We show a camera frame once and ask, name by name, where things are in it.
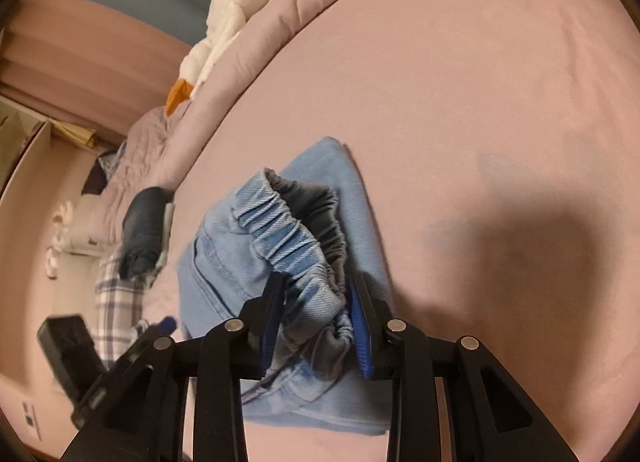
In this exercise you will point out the folded pale green garment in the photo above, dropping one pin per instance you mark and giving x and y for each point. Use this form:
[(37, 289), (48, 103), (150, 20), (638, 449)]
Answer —
[(162, 261)]

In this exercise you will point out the plaid checked pillow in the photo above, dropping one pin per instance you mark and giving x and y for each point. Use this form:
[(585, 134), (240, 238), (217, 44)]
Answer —
[(118, 310)]

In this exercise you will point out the mauve quilted duvet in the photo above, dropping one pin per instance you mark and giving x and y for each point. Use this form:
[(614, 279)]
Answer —
[(161, 149)]

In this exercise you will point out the folded dark blue jeans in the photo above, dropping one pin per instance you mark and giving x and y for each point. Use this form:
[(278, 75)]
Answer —
[(142, 233)]

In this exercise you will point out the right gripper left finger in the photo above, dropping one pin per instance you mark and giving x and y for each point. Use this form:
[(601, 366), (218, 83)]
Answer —
[(137, 410)]

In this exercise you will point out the pink curtain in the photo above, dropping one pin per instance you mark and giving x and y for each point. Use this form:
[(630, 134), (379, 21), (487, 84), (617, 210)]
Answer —
[(80, 62)]

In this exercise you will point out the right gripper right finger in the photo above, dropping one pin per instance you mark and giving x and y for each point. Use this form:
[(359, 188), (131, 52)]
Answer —
[(448, 397)]

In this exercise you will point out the light blue denim pants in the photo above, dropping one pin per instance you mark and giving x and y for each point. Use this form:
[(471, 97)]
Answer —
[(312, 223)]

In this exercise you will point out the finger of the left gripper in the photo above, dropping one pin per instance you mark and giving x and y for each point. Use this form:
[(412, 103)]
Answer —
[(160, 326)]

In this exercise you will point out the yellow hanging fabric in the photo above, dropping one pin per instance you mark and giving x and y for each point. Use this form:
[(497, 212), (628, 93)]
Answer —
[(76, 134)]

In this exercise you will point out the dark clothes at headboard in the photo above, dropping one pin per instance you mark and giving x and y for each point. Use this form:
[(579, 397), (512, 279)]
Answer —
[(101, 172)]

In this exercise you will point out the small white plush toy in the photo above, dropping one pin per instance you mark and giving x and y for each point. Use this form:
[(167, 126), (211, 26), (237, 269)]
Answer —
[(61, 220)]

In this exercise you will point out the beige pillow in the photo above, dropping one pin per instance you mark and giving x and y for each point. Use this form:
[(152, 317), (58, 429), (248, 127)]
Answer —
[(77, 235)]

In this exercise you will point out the pink bed sheet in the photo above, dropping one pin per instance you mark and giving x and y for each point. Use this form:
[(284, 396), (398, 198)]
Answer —
[(498, 141)]

